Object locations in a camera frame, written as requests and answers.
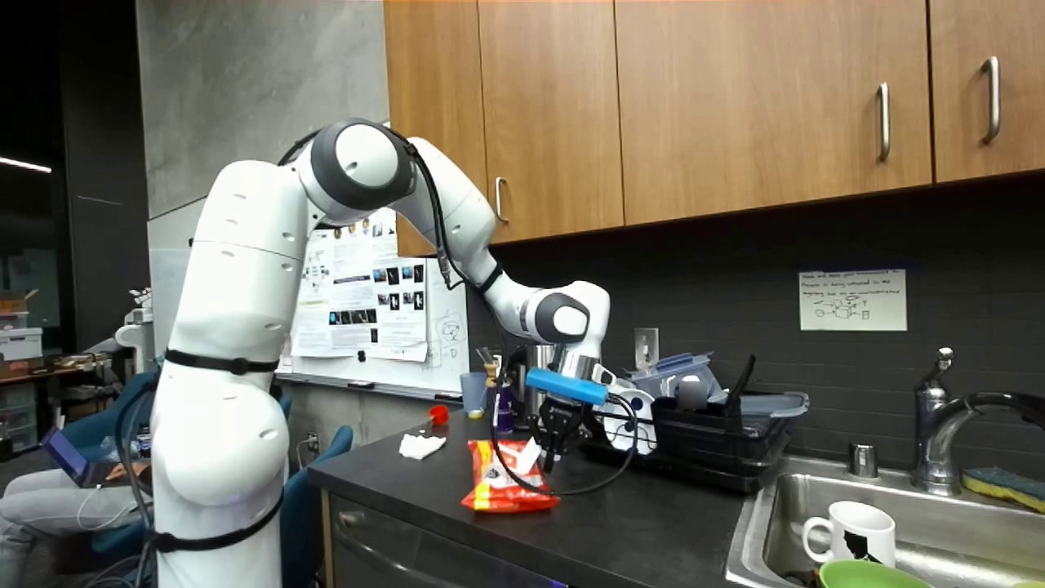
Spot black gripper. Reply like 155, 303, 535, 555
535, 400, 592, 466

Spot orange wet wipes packet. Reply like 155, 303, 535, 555
461, 439, 560, 517

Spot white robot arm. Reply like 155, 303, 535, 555
149, 122, 611, 588

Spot blue plastic lid in rack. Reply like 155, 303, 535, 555
732, 393, 811, 421

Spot white patterned mug in rack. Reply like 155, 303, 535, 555
597, 383, 657, 457

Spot purple bottle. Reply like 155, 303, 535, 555
487, 367, 516, 435

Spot steel thermos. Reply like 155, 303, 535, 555
527, 344, 554, 369

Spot blue plastic cup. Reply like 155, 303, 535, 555
461, 373, 487, 421

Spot small red object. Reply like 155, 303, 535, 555
429, 405, 452, 432

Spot black dish rack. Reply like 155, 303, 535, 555
580, 394, 790, 492

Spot white crumpled tissue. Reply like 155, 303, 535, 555
400, 435, 446, 460

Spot whiteboard with posters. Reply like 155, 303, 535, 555
277, 208, 471, 400

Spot small steel cup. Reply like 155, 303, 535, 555
849, 441, 880, 478

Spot white black mug in sink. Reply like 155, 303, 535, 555
799, 501, 895, 564

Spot green bowl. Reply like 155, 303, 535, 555
818, 558, 930, 588

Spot wooden upper cabinets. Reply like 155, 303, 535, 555
387, 0, 1045, 246

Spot white paper sign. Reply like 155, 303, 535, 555
796, 268, 907, 333

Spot chrome sink faucet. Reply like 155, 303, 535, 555
910, 346, 1045, 498

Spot stainless steel sink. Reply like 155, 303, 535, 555
725, 457, 1045, 588

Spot yellow green sponge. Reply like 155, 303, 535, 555
963, 466, 1045, 513

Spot seated person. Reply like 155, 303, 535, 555
0, 369, 167, 588

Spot wall power outlet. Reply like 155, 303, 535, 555
633, 325, 659, 373

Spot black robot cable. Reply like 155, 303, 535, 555
277, 123, 639, 503

